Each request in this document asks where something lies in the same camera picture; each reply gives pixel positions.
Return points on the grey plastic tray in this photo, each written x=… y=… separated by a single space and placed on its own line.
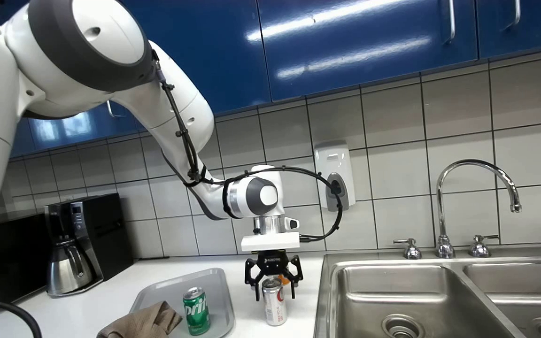
x=172 y=292

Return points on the grey soda can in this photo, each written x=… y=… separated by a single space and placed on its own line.
x=275 y=307

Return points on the black microwave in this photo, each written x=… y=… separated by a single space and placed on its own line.
x=25 y=250

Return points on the stainless steel sink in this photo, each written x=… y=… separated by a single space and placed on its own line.
x=384 y=295

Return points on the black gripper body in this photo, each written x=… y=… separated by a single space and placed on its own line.
x=270 y=263

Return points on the white soap dispenser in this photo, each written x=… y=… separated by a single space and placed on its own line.
x=335 y=166

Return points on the green soda can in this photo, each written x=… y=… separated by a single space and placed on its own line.
x=196 y=310

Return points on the black coffee maker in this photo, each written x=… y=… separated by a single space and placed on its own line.
x=97 y=224

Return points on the chrome gooseneck faucet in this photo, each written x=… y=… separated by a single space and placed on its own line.
x=465 y=218

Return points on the steel coffee carafe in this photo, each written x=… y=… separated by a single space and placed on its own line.
x=69 y=269

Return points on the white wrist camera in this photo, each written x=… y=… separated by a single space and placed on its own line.
x=271 y=241

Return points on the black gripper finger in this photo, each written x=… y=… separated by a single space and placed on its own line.
x=253 y=288
x=292 y=284

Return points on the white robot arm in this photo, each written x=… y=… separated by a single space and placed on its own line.
x=65 y=57

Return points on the beige cloth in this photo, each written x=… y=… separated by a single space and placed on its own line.
x=155 y=322

